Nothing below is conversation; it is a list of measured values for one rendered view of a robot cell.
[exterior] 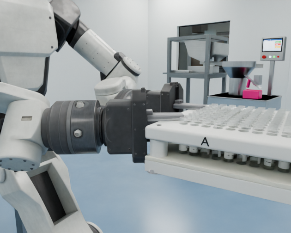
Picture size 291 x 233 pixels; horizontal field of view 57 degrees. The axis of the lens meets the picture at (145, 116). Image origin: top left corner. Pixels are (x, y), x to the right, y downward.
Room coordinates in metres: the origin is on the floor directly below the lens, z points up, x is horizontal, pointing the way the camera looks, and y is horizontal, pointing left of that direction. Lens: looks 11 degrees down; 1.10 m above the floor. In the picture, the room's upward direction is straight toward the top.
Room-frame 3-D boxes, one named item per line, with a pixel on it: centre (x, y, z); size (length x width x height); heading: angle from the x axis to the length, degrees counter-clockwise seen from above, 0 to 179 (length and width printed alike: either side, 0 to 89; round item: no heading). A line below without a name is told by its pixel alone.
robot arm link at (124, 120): (0.43, 0.06, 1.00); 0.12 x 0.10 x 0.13; 91
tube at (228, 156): (0.36, -0.12, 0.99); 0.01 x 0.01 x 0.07
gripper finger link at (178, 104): (0.54, -0.09, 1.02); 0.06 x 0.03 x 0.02; 51
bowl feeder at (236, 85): (3.04, -1.10, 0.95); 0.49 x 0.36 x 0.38; 49
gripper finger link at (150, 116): (0.43, -0.03, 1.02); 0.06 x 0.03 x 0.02; 91
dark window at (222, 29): (6.19, -1.29, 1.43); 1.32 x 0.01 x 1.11; 49
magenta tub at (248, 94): (2.72, -1.08, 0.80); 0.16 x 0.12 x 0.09; 49
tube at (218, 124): (0.37, -0.10, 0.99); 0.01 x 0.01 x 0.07
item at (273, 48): (2.94, -1.35, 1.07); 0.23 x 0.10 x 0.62; 49
